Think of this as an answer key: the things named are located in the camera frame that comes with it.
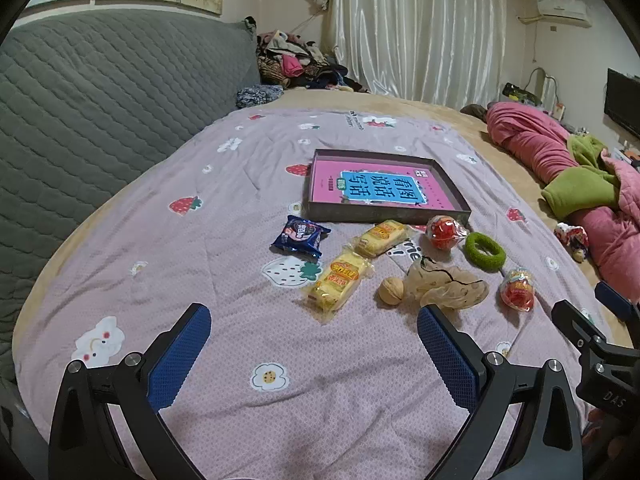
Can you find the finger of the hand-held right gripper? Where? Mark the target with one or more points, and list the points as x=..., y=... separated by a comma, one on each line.
x=580, y=322
x=616, y=301

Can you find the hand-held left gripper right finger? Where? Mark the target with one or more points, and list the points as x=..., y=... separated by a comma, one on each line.
x=445, y=355

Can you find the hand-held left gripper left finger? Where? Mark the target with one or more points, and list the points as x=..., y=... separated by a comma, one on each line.
x=186, y=355

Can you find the beige plush toy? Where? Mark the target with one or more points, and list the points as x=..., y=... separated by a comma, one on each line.
x=445, y=285

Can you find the red toy egg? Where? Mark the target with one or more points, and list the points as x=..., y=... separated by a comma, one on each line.
x=444, y=232
x=516, y=290

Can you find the walnut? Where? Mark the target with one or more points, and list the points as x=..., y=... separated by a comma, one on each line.
x=391, y=291

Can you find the green hair scrunchie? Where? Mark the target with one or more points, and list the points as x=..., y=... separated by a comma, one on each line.
x=472, y=252

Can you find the yellow cake packet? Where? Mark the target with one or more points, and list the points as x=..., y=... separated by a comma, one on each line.
x=340, y=280
x=382, y=237

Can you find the blue cookie packet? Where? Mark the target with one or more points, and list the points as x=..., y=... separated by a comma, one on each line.
x=300, y=236

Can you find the pink box lid tray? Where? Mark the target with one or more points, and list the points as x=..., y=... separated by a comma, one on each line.
x=380, y=187

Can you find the small red white plush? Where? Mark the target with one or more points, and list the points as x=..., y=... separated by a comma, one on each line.
x=572, y=240

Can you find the pink strawberry print blanket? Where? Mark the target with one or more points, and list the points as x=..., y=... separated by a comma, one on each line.
x=200, y=260

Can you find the green fleece blanket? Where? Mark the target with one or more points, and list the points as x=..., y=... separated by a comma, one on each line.
x=580, y=185

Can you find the pink quilt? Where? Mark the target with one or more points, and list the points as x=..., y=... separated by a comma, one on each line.
x=535, y=140

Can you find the black television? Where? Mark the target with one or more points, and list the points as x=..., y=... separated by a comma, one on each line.
x=622, y=102

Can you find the black yellow item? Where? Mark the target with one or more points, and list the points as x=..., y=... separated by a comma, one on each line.
x=515, y=91

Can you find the grey brown cloth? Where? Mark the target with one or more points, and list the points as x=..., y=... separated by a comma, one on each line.
x=474, y=110

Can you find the grey quilted headboard cover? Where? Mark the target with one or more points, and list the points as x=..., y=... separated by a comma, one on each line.
x=100, y=100

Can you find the blue patterned cloth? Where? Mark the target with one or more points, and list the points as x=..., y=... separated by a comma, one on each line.
x=260, y=96

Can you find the white air conditioner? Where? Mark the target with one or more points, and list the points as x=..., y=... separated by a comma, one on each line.
x=562, y=10

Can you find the pile of clothes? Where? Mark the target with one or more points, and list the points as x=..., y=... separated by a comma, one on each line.
x=300, y=62

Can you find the white curtain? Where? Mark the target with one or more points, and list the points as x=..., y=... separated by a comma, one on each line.
x=415, y=30

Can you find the white curved metal frame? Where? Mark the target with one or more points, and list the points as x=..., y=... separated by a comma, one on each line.
x=549, y=85

